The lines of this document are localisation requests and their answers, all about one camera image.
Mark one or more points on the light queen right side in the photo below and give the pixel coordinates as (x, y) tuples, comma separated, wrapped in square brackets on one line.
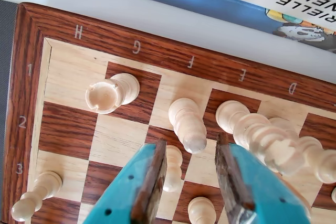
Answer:
[(231, 115)]

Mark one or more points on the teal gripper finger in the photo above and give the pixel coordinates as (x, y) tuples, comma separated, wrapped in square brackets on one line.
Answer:
[(123, 190), (257, 190)]

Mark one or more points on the light wooden chess rook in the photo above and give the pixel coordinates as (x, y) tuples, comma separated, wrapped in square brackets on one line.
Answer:
[(123, 90)]

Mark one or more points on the dark grey textured mat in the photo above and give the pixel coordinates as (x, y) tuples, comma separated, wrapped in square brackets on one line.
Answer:
[(5, 51)]

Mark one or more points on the wooden folding chess board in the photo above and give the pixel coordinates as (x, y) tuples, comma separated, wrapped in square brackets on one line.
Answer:
[(68, 129)]

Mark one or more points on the light wooden chess pawn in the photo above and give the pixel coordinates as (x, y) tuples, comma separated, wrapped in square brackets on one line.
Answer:
[(173, 166), (39, 190), (200, 211)]

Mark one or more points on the light wooden chess queen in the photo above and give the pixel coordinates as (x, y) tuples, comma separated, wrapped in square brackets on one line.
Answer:
[(320, 161)]

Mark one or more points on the light wooden chess bishop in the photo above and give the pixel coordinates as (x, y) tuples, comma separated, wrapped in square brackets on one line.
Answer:
[(186, 121)]

